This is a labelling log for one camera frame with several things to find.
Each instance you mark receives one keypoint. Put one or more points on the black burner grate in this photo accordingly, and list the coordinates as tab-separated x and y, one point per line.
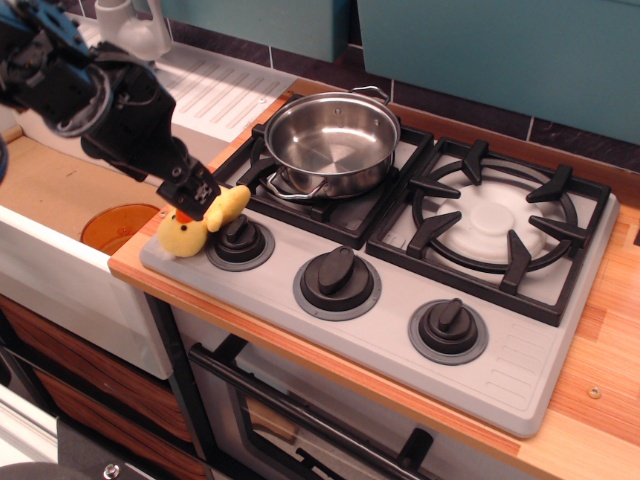
522	237
346	221

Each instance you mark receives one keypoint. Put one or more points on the black middle stove knob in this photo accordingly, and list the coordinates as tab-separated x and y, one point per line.
337	286

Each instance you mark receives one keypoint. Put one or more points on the stainless steel pan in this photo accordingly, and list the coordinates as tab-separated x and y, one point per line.
332	145

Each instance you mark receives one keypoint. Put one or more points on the black right burner grate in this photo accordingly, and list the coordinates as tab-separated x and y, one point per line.
522	237

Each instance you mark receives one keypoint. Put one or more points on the yellow stuffed duck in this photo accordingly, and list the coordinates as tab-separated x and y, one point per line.
181	236

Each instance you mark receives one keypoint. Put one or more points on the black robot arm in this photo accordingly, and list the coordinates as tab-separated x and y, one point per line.
103	96

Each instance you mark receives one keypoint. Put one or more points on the grey toy stove top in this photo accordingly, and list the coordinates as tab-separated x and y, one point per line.
508	386

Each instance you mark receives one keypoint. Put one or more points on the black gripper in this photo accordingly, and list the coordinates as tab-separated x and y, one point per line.
135	133

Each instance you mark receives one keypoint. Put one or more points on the white toy sink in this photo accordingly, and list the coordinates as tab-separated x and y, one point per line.
52	189

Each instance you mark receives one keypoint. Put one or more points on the black right stove knob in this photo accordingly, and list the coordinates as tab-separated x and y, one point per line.
448	332

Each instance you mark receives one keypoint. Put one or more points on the black stove knob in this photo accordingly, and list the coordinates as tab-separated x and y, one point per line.
448	332
337	286
241	245

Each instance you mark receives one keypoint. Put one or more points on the grey toy faucet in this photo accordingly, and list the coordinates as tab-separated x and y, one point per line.
119	24

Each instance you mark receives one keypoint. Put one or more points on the black left burner grate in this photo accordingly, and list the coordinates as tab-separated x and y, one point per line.
346	221

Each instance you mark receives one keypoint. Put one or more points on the orange plastic plate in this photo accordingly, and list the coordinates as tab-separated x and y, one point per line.
112	228

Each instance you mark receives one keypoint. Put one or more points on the wooden drawer cabinet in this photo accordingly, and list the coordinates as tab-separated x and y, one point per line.
133	411

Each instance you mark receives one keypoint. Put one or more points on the oven door with handle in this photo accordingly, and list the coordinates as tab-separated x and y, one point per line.
222	363

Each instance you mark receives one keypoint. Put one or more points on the black left stove knob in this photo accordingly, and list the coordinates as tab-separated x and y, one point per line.
241	245

